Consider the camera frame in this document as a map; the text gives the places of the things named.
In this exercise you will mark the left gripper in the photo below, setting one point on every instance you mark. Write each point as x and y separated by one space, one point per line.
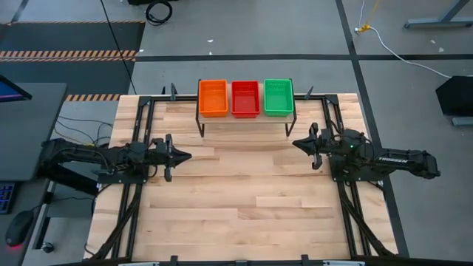
168 173

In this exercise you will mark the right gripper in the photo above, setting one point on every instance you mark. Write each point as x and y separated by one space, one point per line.
325 146

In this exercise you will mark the green plastic basket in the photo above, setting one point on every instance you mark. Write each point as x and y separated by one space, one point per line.
279 99

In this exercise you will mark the orange plastic basket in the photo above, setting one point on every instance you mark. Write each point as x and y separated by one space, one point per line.
213 99

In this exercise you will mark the red plastic basket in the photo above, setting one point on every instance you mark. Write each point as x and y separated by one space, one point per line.
245 101

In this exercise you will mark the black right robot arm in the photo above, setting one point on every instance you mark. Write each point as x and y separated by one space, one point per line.
417 164

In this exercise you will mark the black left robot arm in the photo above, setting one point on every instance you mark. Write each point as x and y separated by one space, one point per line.
85 155

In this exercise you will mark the wooden shelf with black legs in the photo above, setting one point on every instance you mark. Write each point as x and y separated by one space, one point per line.
214 120

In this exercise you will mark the yellow power plug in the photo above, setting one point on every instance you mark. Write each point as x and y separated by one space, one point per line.
364 28

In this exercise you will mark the hazard-striped black floor mat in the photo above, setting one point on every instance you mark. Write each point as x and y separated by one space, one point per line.
74 37
74 77

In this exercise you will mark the black desk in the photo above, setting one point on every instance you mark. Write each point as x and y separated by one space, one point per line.
33 122

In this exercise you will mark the black equipment box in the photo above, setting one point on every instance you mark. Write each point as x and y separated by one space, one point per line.
456 96

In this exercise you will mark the black caster wheel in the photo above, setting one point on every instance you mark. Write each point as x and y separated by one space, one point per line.
47 247

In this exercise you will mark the black computer mouse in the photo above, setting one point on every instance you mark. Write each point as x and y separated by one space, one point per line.
18 227

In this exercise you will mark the grey metal table base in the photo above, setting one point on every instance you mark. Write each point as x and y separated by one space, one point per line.
436 23

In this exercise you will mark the black keyboard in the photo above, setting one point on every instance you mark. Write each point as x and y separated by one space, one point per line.
5 197

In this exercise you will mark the black computer monitor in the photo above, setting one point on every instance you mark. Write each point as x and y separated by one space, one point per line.
9 92

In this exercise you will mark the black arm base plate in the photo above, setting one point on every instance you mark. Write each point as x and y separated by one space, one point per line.
354 178
122 179

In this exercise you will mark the black aluminium frame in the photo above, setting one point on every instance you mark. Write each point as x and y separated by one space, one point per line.
143 99

